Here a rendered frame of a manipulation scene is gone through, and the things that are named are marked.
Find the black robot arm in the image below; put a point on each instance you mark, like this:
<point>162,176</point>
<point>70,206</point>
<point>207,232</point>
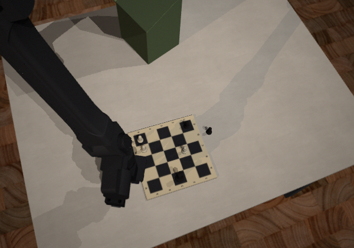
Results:
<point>22,46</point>

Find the white pawn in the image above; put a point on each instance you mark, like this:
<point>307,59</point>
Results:
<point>184,150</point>
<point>140,139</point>
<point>143,149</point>

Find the black and cream chessboard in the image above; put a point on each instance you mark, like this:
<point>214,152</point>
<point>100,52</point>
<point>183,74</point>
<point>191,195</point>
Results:
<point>164,143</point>

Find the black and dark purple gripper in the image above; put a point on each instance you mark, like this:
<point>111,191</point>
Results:
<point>141,164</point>

